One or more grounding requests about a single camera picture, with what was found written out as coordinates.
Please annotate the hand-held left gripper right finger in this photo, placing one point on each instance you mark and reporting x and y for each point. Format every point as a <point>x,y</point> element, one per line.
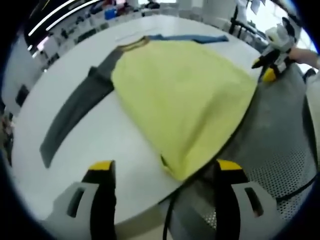
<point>230,177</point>

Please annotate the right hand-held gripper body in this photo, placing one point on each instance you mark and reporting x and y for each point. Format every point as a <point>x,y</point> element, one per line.
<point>283,37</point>

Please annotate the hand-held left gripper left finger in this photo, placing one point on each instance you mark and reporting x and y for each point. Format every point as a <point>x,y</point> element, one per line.
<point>105,180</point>

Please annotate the yellow blue grey garment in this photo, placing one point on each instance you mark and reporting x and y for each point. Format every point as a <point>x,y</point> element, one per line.
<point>180,100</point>

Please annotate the black metal stand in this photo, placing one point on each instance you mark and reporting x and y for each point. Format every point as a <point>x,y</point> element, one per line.
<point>236,22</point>

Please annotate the grey mesh office chair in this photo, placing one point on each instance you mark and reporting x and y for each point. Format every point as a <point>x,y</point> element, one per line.
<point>275,125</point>

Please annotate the blue bin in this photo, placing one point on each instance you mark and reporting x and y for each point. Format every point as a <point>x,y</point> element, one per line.
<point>111,13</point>

